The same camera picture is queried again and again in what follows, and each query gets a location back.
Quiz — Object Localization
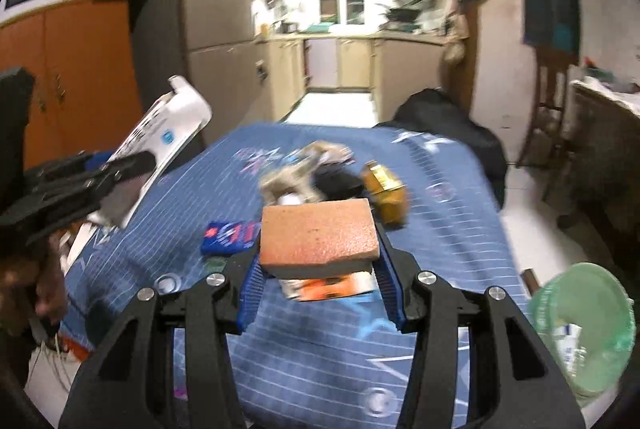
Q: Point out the dark wooden dining table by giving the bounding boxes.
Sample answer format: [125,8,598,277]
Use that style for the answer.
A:
[544,77,639,267]

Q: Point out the green lined trash bin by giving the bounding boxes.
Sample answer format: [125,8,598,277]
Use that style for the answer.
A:
[528,262,637,406]

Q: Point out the black wok pan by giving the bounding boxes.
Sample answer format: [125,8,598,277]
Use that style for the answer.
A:
[378,4,423,24]

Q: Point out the orange wooden cabinet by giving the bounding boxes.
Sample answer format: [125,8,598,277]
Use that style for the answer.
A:
[1,0,143,168]

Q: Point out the beige wrapper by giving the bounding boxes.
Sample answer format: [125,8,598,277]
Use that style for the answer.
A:
[258,140,354,206]

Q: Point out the grey refrigerator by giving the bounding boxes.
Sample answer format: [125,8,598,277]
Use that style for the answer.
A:
[112,0,274,150]

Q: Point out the blue checkered tablecloth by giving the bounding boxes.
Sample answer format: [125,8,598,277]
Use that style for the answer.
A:
[62,123,528,428]

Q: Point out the blue medicine box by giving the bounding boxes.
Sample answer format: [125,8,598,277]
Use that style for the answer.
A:
[201,221,262,257]

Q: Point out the wooden chair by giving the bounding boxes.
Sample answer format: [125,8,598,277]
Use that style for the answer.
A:
[515,45,579,168]

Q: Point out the black foil packet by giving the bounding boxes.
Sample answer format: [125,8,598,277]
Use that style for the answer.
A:
[314,164,364,200]

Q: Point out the white table cover cloth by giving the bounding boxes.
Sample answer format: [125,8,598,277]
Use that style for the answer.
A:
[569,76,640,117]

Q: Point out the orange sponge block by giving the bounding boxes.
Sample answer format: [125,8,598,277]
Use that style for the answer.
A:
[259,198,380,279]

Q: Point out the black bag on floor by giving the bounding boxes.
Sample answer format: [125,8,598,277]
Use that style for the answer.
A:
[378,89,508,209]

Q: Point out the orange white carton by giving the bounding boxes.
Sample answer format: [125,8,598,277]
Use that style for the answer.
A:
[279,272,376,302]

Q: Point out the white tube package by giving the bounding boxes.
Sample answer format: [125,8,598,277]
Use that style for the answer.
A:
[89,76,213,229]

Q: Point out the beige kitchen counter cabinets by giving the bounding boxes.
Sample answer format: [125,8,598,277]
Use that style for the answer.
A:
[256,31,445,121]

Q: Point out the person's left hand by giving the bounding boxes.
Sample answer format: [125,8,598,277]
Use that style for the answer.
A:
[1,232,67,334]

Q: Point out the yellow gold box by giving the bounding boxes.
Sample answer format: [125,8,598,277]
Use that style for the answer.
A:
[360,160,409,227]

